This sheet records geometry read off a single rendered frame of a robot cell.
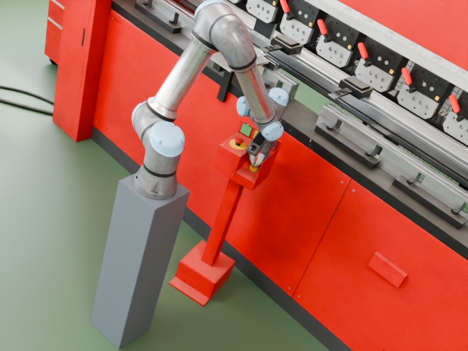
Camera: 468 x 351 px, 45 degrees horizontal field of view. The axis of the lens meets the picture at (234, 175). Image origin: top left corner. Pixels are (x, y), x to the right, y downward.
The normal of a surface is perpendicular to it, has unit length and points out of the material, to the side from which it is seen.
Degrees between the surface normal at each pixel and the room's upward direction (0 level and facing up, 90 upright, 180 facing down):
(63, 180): 0
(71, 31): 90
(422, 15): 90
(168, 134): 8
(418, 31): 90
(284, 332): 0
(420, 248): 90
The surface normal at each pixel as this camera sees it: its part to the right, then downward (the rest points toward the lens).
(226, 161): -0.48, 0.40
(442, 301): -0.65, 0.29
